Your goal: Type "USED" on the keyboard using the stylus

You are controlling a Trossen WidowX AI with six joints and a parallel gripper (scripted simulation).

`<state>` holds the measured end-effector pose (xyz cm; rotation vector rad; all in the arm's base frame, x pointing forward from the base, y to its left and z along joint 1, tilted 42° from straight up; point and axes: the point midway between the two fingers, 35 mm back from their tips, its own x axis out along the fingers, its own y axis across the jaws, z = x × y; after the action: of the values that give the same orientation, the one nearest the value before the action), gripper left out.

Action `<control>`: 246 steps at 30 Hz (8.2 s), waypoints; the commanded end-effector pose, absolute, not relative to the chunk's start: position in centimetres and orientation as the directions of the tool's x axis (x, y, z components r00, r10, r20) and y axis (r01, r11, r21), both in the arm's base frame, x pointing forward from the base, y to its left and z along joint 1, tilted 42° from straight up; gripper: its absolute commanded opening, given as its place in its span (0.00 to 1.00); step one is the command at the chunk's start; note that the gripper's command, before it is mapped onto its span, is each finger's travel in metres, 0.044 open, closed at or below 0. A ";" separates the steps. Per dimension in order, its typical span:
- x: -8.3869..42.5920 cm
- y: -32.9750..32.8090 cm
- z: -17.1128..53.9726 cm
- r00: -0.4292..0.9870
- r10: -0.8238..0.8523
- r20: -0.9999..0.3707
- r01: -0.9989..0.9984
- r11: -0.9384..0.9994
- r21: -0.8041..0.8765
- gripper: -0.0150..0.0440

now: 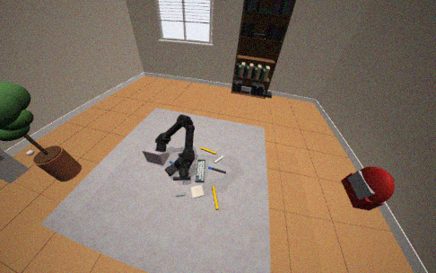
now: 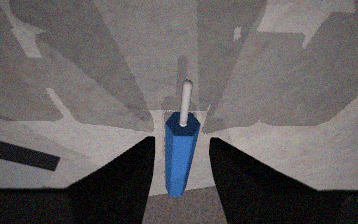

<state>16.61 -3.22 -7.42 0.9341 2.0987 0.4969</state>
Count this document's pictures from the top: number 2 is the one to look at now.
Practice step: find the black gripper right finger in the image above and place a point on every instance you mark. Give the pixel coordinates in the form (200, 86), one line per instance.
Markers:
(252, 192)

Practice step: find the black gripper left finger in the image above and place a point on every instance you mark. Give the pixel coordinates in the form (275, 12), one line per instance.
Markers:
(116, 193)

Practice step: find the blue stylus with grey tip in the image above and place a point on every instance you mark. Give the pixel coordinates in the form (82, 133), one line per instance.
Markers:
(182, 129)

